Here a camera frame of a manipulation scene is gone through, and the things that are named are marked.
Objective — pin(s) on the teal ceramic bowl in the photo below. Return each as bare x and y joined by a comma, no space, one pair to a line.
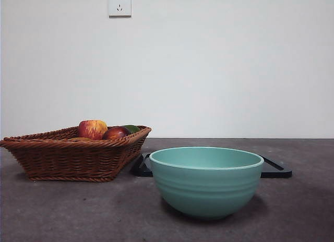
206,190

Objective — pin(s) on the brown kiwi fruit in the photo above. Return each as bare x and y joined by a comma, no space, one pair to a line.
79,139

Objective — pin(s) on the green avocado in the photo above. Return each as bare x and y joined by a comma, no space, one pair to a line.
133,128

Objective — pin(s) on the dark red plum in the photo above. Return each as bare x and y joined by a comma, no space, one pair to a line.
115,133

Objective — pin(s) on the red and yellow apple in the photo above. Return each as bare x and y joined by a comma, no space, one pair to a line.
92,129

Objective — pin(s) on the brown wicker basket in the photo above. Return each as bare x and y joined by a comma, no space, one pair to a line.
68,158

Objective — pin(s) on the black rectangular tray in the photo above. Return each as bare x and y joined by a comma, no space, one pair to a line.
276,171

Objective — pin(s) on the white wall socket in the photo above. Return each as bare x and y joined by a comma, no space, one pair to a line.
120,4

